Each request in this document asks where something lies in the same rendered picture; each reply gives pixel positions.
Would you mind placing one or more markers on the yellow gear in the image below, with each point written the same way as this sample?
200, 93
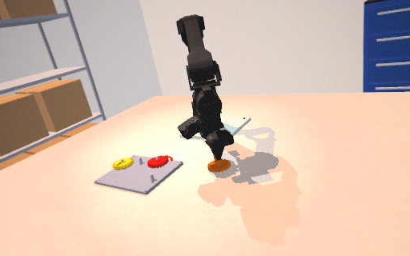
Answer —
120, 165

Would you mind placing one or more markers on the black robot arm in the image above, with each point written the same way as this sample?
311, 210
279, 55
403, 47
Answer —
200, 69

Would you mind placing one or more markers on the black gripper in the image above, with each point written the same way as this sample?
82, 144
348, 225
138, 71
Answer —
216, 139

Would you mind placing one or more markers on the red gear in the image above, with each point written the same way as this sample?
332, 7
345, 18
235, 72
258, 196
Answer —
156, 163

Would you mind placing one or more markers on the orange-brown gear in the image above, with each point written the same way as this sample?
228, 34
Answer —
219, 165

